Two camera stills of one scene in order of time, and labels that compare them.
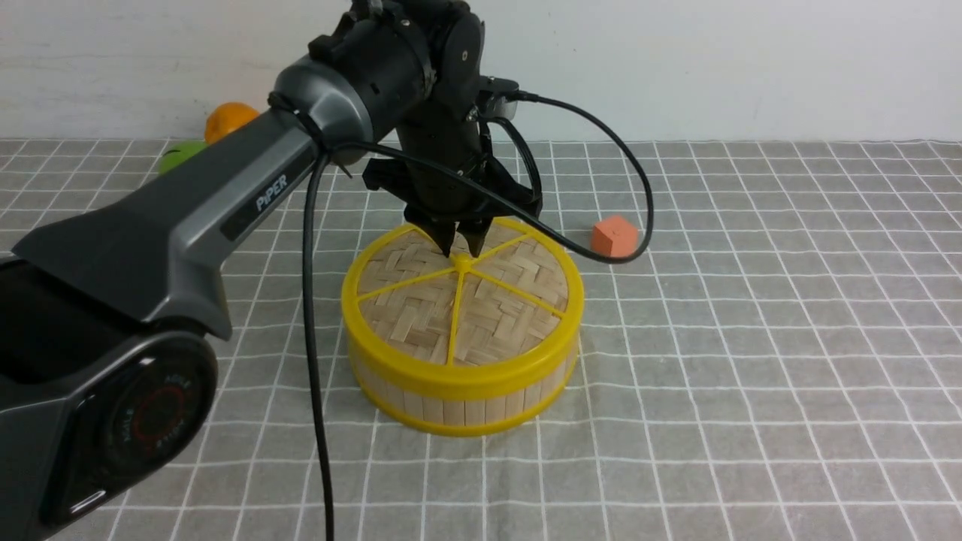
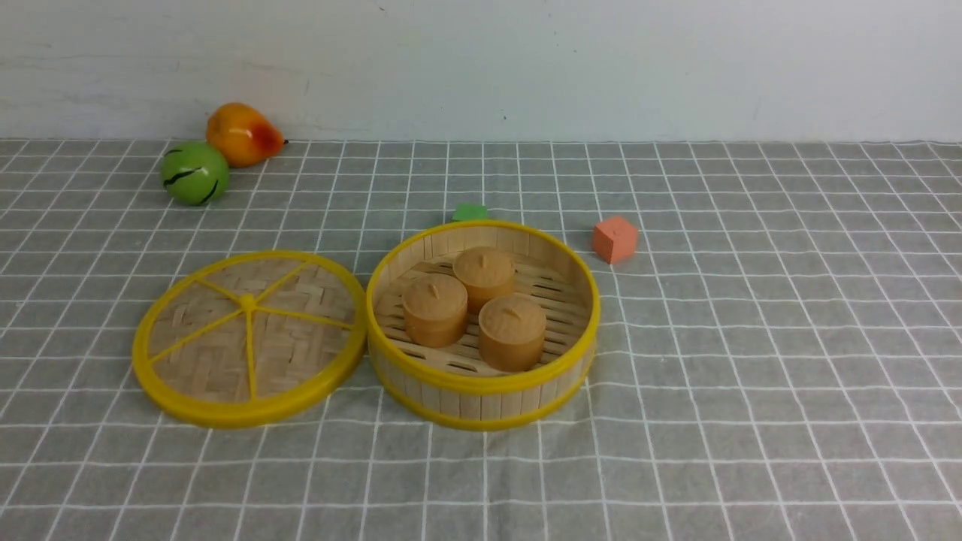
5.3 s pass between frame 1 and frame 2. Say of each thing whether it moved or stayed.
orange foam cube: stayed
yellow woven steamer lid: moved
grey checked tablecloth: stayed
